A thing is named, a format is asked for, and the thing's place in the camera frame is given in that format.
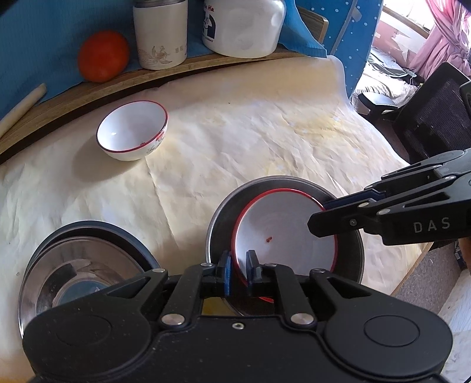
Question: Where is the white red-rimmed bowl front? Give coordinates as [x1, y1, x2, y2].
[231, 187, 339, 284]

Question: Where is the white red-rimmed bowl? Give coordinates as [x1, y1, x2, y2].
[231, 187, 339, 284]
[96, 100, 169, 162]

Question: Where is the deep steel bowl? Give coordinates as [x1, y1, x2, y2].
[205, 176, 365, 292]

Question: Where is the steel plate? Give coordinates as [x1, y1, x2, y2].
[18, 220, 160, 336]

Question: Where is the black office chair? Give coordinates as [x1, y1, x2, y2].
[359, 62, 470, 164]

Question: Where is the pink curtain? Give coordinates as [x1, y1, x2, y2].
[409, 0, 470, 80]

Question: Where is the cream paper table cover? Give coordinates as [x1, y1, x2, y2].
[0, 54, 424, 383]

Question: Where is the blue dotted fabric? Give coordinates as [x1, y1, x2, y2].
[295, 0, 383, 96]

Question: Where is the wooden shelf board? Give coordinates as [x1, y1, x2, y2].
[0, 6, 331, 164]

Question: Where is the white blue water bottle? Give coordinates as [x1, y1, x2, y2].
[202, 0, 286, 59]

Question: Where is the white rolling stick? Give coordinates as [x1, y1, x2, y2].
[0, 83, 47, 137]

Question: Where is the red tomato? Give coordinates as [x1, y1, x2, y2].
[77, 30, 130, 83]

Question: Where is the white thermos cup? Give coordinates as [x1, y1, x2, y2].
[132, 0, 188, 70]

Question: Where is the light blue hanging garment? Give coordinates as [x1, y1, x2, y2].
[0, 0, 328, 119]

